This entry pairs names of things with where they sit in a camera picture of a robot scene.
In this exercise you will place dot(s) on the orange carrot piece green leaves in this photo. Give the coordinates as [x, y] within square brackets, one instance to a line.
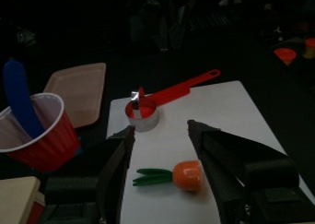
[186, 175]

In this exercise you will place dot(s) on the red plastic cup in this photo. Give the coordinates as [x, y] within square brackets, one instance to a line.
[50, 147]

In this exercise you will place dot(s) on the yellow and red toy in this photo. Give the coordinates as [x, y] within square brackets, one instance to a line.
[310, 48]

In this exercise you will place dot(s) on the small orange cup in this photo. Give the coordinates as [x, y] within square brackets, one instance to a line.
[285, 55]

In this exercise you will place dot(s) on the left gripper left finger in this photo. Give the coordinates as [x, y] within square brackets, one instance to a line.
[112, 172]

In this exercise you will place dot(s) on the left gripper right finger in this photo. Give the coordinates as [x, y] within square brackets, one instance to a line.
[222, 160]

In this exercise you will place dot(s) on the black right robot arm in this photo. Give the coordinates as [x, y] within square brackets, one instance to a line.
[165, 15]

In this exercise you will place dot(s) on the white cutting board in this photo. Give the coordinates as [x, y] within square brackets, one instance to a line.
[230, 111]

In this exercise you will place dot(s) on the red toy knife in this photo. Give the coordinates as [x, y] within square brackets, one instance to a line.
[177, 92]

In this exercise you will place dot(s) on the beige plastic tray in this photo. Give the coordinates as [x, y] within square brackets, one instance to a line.
[78, 92]

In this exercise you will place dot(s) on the wooden box with red panel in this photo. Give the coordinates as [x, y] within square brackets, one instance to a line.
[16, 200]

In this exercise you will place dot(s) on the silver metal cup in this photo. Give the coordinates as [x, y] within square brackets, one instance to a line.
[142, 125]

